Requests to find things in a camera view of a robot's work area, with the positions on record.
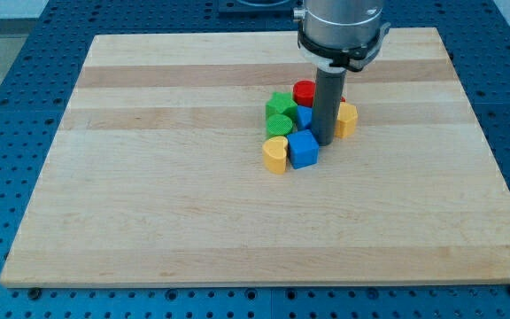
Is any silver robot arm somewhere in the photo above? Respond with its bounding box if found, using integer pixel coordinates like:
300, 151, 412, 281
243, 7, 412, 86
293, 0, 390, 74

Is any yellow heart block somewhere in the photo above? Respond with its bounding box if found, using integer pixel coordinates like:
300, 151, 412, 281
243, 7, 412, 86
262, 136, 289, 175

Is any blue cube block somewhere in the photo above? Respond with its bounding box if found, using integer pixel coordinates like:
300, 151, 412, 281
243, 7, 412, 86
287, 129, 320, 169

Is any blue triangle block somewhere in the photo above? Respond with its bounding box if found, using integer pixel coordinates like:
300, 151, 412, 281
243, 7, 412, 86
296, 105, 313, 131

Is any green cylinder block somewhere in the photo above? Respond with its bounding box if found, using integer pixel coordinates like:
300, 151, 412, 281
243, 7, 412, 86
266, 114, 294, 138

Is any green star block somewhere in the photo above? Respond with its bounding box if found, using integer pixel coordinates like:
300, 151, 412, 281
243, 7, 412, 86
265, 92, 298, 121

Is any red cylinder block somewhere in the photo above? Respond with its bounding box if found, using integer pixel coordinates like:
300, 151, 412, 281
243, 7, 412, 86
292, 80, 315, 108

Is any yellow pentagon block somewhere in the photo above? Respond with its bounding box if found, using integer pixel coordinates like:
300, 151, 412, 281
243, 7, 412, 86
335, 102, 359, 138

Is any wooden board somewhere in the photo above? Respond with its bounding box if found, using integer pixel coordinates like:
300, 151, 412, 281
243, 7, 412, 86
0, 27, 510, 288

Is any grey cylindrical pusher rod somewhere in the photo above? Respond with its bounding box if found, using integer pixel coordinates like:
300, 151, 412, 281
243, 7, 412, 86
311, 69, 346, 146

